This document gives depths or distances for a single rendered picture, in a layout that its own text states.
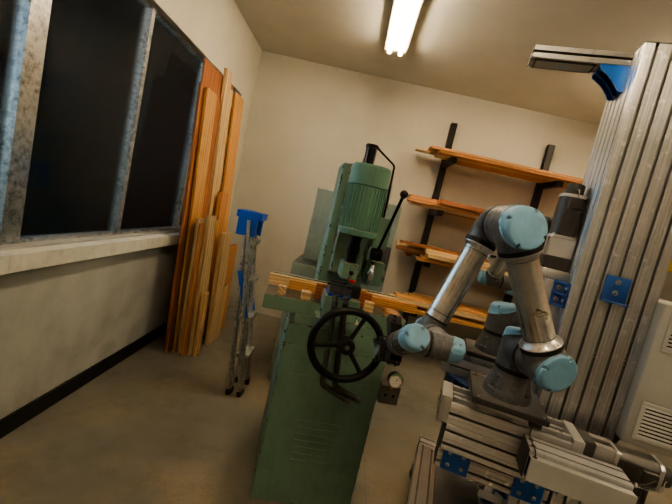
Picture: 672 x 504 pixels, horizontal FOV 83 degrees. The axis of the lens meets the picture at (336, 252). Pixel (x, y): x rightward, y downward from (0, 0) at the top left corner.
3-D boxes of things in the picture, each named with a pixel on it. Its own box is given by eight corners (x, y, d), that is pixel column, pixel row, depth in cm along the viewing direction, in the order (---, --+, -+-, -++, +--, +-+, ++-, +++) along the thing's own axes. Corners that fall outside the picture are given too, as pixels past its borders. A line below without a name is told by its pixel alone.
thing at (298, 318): (293, 322, 155) (295, 313, 155) (293, 308, 176) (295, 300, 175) (386, 340, 160) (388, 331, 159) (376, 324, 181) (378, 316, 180)
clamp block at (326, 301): (319, 317, 146) (324, 295, 145) (317, 308, 159) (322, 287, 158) (356, 324, 148) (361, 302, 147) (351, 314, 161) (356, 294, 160)
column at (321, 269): (311, 304, 190) (343, 161, 182) (309, 293, 212) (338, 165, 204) (354, 312, 193) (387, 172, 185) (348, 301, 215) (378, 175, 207)
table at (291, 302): (258, 313, 144) (261, 298, 143) (265, 294, 174) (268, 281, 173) (410, 342, 151) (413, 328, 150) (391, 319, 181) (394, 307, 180)
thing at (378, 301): (287, 288, 169) (289, 279, 168) (288, 287, 171) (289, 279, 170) (415, 314, 176) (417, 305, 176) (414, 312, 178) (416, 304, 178)
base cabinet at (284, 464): (248, 499, 163) (282, 342, 155) (261, 421, 220) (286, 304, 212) (349, 512, 168) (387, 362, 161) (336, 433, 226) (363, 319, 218)
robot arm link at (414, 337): (432, 354, 101) (402, 347, 100) (416, 359, 111) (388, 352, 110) (435, 325, 104) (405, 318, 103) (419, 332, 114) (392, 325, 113)
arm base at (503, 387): (526, 393, 131) (534, 366, 130) (535, 412, 117) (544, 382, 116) (481, 378, 135) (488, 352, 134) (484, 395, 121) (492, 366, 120)
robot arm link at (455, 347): (455, 330, 116) (421, 321, 114) (471, 343, 104) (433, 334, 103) (447, 354, 116) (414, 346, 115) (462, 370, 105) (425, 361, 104)
